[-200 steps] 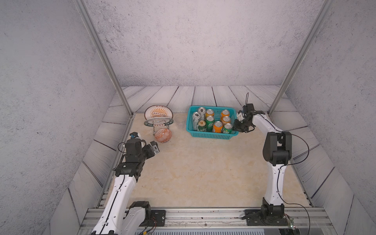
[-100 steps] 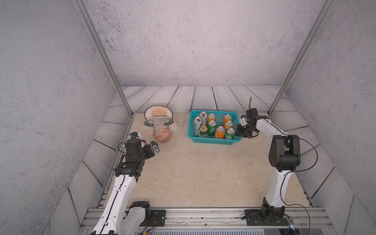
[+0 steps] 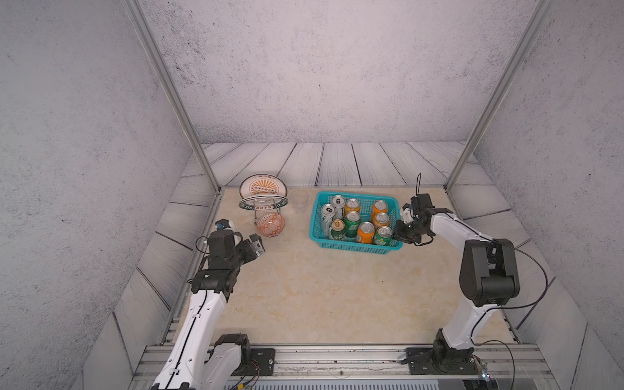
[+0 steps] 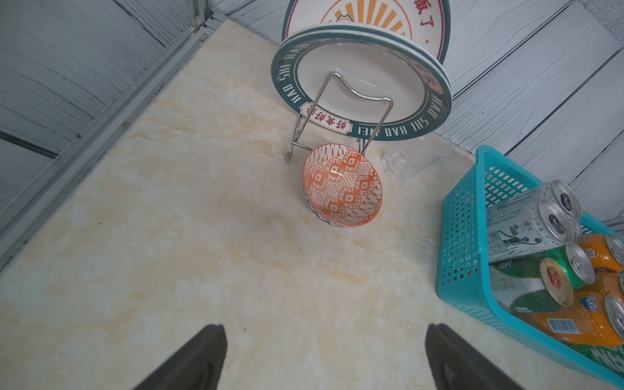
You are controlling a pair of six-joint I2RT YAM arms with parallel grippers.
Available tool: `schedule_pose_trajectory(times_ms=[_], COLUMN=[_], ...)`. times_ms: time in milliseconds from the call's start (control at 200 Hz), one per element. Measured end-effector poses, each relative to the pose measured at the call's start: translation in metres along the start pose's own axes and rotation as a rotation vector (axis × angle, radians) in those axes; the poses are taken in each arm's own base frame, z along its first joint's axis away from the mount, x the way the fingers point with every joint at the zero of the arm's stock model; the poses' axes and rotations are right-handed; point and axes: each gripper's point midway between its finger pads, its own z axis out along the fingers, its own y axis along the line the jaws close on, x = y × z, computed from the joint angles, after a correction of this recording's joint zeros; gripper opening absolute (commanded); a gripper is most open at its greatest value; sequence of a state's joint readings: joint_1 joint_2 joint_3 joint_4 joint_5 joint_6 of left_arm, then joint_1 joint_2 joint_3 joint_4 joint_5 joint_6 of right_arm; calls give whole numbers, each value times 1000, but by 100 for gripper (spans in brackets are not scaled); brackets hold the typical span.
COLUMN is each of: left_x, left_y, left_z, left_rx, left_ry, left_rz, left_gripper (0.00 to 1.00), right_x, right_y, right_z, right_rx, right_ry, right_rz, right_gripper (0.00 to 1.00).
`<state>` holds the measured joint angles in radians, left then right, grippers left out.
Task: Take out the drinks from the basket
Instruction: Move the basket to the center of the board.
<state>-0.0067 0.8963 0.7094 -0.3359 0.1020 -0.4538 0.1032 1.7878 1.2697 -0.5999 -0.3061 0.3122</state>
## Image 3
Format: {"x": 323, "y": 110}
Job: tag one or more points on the orange soda can back left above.
{"x": 352, "y": 204}

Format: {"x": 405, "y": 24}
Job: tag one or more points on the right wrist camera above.
{"x": 407, "y": 216}

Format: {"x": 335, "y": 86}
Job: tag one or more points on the orange soda can middle right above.
{"x": 381, "y": 219}

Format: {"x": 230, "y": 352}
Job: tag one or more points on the clear drinking glass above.
{"x": 299, "y": 200}

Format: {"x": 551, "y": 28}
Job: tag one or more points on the green rimmed flat plate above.
{"x": 265, "y": 201}

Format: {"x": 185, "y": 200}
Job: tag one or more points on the orange patterned bowl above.
{"x": 271, "y": 225}

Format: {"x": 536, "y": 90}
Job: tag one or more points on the green soda can front right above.
{"x": 383, "y": 236}

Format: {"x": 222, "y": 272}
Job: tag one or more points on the orange soda can front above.
{"x": 365, "y": 233}

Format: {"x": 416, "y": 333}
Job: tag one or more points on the orange soda can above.
{"x": 381, "y": 219}
{"x": 365, "y": 233}
{"x": 379, "y": 206}
{"x": 352, "y": 204}

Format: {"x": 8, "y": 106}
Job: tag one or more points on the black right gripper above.
{"x": 398, "y": 235}

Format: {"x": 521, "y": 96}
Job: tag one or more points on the green soda can middle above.
{"x": 352, "y": 221}

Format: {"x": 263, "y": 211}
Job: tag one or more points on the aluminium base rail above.
{"x": 499, "y": 366}

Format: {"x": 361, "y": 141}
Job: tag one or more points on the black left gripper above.
{"x": 249, "y": 253}

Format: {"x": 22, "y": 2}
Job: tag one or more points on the green gold beer can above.
{"x": 337, "y": 230}

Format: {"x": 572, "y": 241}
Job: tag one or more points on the right aluminium frame post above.
{"x": 520, "y": 53}

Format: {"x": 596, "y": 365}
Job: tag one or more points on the aluminium frame post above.
{"x": 520, "y": 53}
{"x": 157, "y": 62}

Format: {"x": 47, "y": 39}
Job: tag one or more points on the upright plate with sunburst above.
{"x": 262, "y": 184}

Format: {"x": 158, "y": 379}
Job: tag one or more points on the silver drink can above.
{"x": 338, "y": 202}
{"x": 328, "y": 214}

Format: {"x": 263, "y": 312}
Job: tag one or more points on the green soda can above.
{"x": 352, "y": 221}
{"x": 383, "y": 236}

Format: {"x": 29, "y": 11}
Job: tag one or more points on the metal wire plate rack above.
{"x": 262, "y": 210}

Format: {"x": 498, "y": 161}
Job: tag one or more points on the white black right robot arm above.
{"x": 488, "y": 279}

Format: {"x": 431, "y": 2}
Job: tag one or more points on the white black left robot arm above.
{"x": 193, "y": 362}

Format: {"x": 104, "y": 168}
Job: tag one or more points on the orange soda can back right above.
{"x": 379, "y": 206}

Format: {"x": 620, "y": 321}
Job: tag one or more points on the teal plastic basket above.
{"x": 366, "y": 201}

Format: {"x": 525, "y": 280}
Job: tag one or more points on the left aluminium frame post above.
{"x": 157, "y": 62}

